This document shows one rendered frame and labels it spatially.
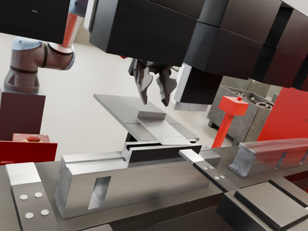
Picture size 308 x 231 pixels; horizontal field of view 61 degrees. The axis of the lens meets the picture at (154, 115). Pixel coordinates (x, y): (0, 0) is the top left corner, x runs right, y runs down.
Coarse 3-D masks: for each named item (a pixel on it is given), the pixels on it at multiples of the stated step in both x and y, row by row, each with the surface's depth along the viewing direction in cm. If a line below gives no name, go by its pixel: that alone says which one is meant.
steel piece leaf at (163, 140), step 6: (156, 138) 57; (162, 138) 58; (168, 138) 59; (174, 138) 60; (180, 138) 61; (162, 144) 55; (168, 144) 56; (174, 144) 57; (180, 144) 58; (186, 144) 59
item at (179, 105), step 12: (192, 72) 50; (204, 72) 52; (180, 84) 52; (192, 84) 52; (204, 84) 54; (216, 84) 56; (180, 96) 52; (192, 96) 53; (204, 96) 55; (180, 108) 54; (192, 108) 56; (204, 108) 59
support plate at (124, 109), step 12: (96, 96) 72; (108, 96) 75; (120, 96) 78; (108, 108) 66; (120, 108) 69; (132, 108) 71; (144, 108) 74; (156, 108) 78; (120, 120) 62; (132, 120) 63; (168, 120) 71; (132, 132) 58; (144, 132) 59; (180, 132) 65
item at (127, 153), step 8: (128, 144) 51; (136, 144) 53; (144, 144) 54; (152, 144) 55; (160, 144) 57; (192, 144) 61; (200, 144) 62; (128, 152) 51; (136, 152) 51; (144, 152) 52; (152, 152) 53; (160, 152) 55; (168, 152) 56; (176, 152) 58; (128, 160) 51; (136, 160) 52; (144, 160) 53
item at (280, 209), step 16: (192, 160) 52; (208, 176) 48; (224, 176) 50; (224, 192) 46; (240, 192) 40; (256, 192) 41; (272, 192) 43; (224, 208) 40; (240, 208) 38; (256, 208) 38; (272, 208) 38; (288, 208) 40; (304, 208) 41; (240, 224) 38; (256, 224) 36; (272, 224) 36; (288, 224) 36; (304, 224) 39
